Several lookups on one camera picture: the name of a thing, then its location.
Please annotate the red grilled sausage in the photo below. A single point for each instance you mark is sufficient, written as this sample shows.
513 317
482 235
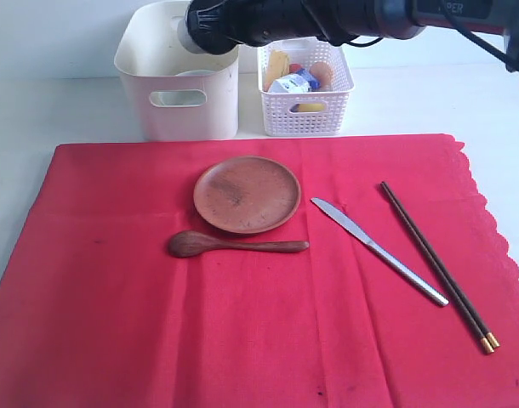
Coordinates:
295 68

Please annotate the white perforated plastic basket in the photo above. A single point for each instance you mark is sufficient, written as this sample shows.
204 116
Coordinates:
278 119

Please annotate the yellow cheese wedge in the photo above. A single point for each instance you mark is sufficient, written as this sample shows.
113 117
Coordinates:
278 66

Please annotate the brown egg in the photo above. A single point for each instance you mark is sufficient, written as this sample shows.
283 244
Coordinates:
323 72

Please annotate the blue white milk carton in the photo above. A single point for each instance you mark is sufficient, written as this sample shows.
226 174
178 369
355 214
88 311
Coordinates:
299 82

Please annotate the yellow lemon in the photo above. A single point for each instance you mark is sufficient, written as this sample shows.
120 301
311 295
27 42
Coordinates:
308 108

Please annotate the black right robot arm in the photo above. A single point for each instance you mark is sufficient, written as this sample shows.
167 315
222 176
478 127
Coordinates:
216 27

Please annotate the stainless steel table knife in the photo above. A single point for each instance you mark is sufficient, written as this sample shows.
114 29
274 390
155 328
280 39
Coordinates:
357 232

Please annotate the pale green ceramic bowl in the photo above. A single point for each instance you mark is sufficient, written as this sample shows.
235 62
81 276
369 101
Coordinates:
187 97

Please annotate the round wooden plate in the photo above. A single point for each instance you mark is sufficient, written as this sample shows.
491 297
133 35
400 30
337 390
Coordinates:
247 195

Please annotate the brown chopstick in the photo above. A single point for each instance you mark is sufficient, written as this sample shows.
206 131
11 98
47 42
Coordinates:
431 265
438 259

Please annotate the dark wooden spoon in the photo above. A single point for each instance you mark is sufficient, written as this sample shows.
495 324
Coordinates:
189 243

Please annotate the brown chopstick lower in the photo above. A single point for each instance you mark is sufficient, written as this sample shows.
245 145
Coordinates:
431 265

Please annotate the red tablecloth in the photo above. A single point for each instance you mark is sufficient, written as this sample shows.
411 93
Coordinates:
95 313

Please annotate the cream plastic bin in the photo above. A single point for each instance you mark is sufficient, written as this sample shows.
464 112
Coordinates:
148 59

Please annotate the brown chopstick upper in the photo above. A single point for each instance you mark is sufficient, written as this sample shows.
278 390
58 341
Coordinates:
438 259

